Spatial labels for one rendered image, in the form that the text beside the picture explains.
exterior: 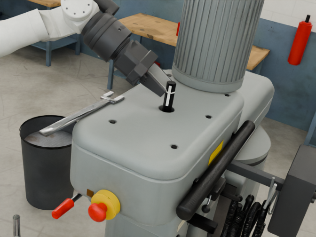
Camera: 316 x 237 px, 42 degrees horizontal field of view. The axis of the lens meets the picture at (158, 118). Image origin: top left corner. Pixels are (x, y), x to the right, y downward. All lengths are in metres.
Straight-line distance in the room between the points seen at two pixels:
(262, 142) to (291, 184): 0.47
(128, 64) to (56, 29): 0.19
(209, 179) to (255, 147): 0.68
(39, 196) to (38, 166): 0.30
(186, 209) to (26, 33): 0.48
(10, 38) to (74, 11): 0.14
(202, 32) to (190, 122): 0.24
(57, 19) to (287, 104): 4.61
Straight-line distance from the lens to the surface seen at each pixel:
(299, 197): 1.19
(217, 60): 1.06
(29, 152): 3.17
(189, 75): 1.08
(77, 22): 0.91
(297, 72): 5.26
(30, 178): 3.33
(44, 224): 3.36
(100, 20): 0.90
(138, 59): 0.89
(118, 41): 0.89
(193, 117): 0.94
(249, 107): 1.41
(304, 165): 1.22
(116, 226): 1.09
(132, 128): 0.86
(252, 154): 1.51
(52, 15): 0.99
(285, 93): 5.37
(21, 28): 0.92
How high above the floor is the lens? 2.32
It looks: 28 degrees down
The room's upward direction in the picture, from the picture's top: 10 degrees clockwise
